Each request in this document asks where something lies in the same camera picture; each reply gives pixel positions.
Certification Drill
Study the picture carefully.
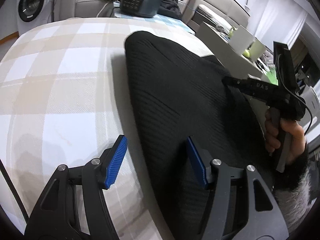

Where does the black knit sweater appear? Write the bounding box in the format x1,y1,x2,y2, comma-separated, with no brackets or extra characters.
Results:
125,31,273,239

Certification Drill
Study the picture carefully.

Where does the person right hand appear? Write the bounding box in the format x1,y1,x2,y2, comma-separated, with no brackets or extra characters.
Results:
264,109,307,165

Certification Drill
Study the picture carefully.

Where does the green tissue pack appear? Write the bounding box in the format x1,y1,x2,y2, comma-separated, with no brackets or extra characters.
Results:
265,71,278,86

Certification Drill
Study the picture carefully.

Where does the white storage box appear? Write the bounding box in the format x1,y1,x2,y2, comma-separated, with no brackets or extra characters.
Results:
228,25,266,61

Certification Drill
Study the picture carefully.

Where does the checkered teal tablecloth box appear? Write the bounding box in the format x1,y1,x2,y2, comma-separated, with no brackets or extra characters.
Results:
113,2,195,35

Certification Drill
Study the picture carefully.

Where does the dark electric pressure cooker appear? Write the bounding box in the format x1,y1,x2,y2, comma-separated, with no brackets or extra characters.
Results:
120,0,162,18

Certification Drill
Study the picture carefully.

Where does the beige sofa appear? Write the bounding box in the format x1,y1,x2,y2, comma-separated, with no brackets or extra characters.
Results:
55,0,250,31

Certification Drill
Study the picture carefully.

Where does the white washing machine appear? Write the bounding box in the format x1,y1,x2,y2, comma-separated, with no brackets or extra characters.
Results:
16,0,52,36

